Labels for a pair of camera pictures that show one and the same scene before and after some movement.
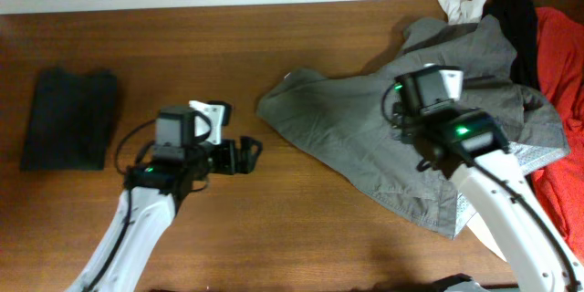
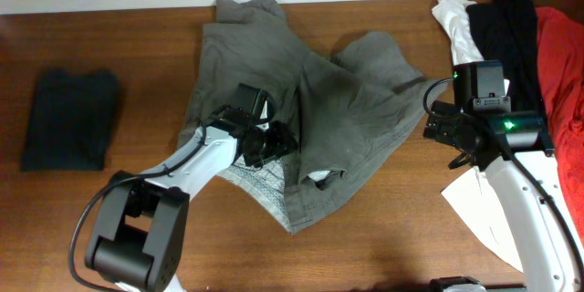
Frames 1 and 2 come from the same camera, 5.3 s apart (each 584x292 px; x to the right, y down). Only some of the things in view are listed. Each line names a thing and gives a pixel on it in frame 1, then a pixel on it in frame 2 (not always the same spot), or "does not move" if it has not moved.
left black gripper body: (218, 156) to (269, 142)
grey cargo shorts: (340, 119) to (355, 102)
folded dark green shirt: (69, 120) does not move
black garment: (514, 7) does not move
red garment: (560, 34) does not move
